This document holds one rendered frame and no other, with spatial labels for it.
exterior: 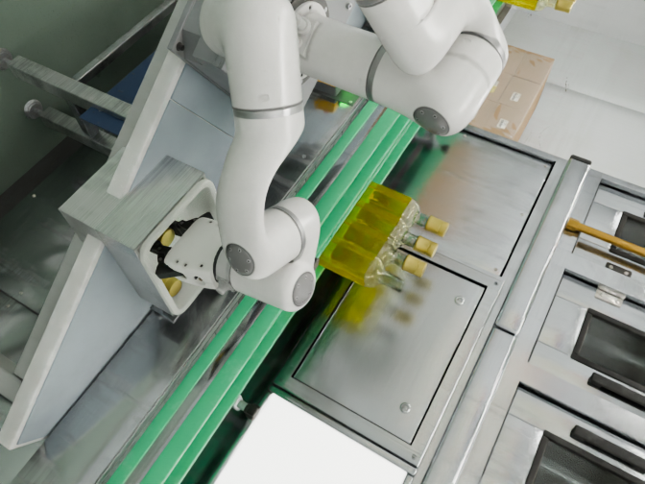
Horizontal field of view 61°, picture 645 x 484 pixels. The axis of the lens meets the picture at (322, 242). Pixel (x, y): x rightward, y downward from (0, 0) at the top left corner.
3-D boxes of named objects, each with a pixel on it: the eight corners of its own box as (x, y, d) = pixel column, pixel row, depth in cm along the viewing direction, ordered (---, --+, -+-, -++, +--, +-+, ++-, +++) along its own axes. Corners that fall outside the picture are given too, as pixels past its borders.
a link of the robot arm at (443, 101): (359, 76, 78) (461, 115, 72) (405, 12, 82) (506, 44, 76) (367, 117, 87) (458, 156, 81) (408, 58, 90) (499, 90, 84)
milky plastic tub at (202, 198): (141, 300, 100) (178, 321, 98) (95, 229, 82) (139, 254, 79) (199, 231, 108) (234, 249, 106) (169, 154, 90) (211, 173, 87)
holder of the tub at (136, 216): (149, 310, 105) (180, 328, 103) (94, 229, 82) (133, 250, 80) (203, 245, 113) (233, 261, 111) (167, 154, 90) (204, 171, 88)
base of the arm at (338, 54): (257, 60, 82) (343, 95, 77) (290, -22, 80) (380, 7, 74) (302, 87, 97) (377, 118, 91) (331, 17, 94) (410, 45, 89)
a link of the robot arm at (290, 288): (284, 225, 66) (328, 199, 73) (221, 205, 72) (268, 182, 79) (290, 326, 74) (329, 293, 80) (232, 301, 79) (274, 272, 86)
